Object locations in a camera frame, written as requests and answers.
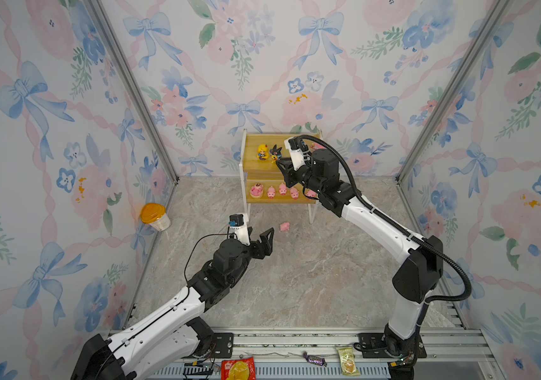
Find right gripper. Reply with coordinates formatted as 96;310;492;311
278;154;326;196

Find black yellow duck toy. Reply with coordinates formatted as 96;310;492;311
269;145;283;162

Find yellow bear toy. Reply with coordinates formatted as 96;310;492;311
257;144;270;161

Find pink bear toy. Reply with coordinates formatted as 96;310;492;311
249;183;264;199

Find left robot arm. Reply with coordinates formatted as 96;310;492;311
71;227;275;379

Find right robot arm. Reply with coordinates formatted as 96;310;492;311
276;135;473;367

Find wooden two-tier shelf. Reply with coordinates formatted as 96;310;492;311
238;131;317;222

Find red snack packet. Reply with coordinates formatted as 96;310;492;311
221;357;256;380

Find purple wrapped candy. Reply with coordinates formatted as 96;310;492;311
302;351;328;367

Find green snack packet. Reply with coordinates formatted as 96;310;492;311
337;347;361;376

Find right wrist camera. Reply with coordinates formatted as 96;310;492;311
285;136;310;170

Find aluminium rail base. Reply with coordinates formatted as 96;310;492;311
147;328;506;379

